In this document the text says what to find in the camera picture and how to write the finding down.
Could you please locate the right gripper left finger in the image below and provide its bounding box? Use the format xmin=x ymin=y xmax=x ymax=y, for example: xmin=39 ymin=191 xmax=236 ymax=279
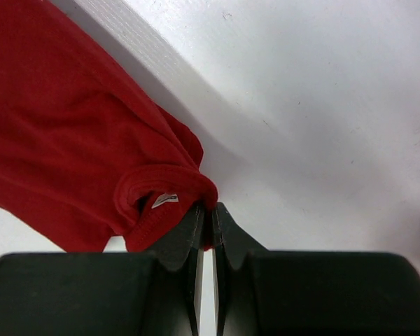
xmin=0 ymin=204 xmax=205 ymax=335

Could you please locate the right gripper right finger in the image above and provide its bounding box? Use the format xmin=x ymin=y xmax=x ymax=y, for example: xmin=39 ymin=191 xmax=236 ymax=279
xmin=211 ymin=204 xmax=420 ymax=335

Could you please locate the dark red t-shirt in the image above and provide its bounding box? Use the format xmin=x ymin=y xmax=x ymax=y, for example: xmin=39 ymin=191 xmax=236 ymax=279
xmin=0 ymin=1 xmax=218 ymax=252

